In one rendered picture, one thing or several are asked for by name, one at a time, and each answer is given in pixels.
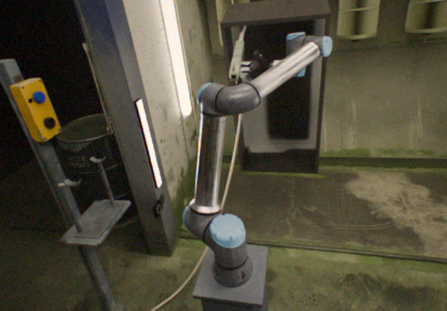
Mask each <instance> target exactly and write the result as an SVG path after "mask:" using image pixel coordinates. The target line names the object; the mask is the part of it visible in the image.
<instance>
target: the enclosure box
mask: <svg viewBox="0 0 447 311"><path fill-rule="evenodd" d="M330 20H331V12H330V6H329V3H328V0H274V1H259V2H250V3H235V4H229V7H228V9H227V11H226V13H225V15H224V17H223V19H222V21H221V24H220V25H221V35H222V41H223V51H224V57H225V62H226V72H227V78H228V86H229V87H235V86H237V83H236V80H234V81H231V80H230V78H229V70H230V67H231V64H232V60H233V54H234V49H235V44H236V41H238V40H239V37H240V27H243V26H246V29H245V31H244V39H243V41H244V45H245V47H244V55H243V59H242V62H243V61H247V60H255V61H257V60H256V59H255V58H254V57H253V55H254V51H256V50H259V52H260V53H261V55H262V56H263V57H264V59H266V60H267V62H268V63H269V66H270V62H272V63H273V61H274V60H283V59H285V58H286V45H287V42H286V41H287V36H288V34H293V33H300V32H304V33H306V35H307V36H329V30H330ZM327 60H328V57H324V56H320V57H319V58H318V59H316V60H315V61H313V62H312V63H310V64H308V65H306V68H305V74H304V75H303V76H298V77H292V78H290V79H288V80H287V81H286V82H284V83H283V84H281V85H280V86H278V88H276V89H275V90H273V91H272V92H270V93H269V94H267V95H266V96H264V98H263V99H262V100H261V104H260V105H259V106H258V107H257V108H254V110H252V111H249V112H247V113H243V114H242V118H241V125H240V133H239V139H238V144H237V150H238V155H239V160H240V170H241V171H249V172H276V173H304V174H318V159H319V150H320V139H321V120H322V112H323V100H324V91H325V71H326V61H327ZM242 62H241V63H242Z"/></svg>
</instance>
